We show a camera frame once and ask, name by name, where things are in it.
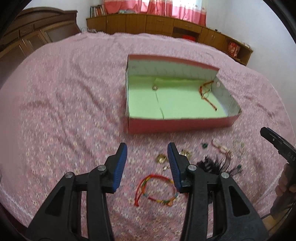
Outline red rainbow cord bracelet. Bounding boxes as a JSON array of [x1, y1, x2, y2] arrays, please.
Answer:
[[134, 174, 179, 207]]

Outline red multicolour cord bracelet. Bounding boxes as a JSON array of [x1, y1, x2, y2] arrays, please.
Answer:
[[199, 79, 218, 112]]

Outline right hand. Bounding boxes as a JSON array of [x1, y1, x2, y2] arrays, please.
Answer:
[[275, 163, 295, 197]]

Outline gold charm earrings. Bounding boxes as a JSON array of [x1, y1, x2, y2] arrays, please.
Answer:
[[156, 149, 192, 171]]

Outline green bead earring near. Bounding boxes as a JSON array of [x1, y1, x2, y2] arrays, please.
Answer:
[[228, 164, 243, 176]]

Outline pink cardboard box green liner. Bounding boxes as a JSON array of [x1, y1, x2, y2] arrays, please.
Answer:
[[125, 54, 242, 134]]

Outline pink floral bedspread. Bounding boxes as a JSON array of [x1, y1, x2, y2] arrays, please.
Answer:
[[1, 33, 295, 240]]

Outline red gift bag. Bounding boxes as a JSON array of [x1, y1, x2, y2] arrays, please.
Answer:
[[228, 42, 240, 57]]

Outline wooden low cabinet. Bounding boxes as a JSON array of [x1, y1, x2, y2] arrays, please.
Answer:
[[86, 14, 253, 66]]

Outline pink white curtains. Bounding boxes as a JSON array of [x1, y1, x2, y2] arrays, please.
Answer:
[[104, 0, 207, 26]]

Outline books on shelf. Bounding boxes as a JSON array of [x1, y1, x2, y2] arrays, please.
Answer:
[[90, 4, 107, 18]]

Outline dark wooden headboard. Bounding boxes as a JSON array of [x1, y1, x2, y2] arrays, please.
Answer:
[[1, 7, 81, 86]]

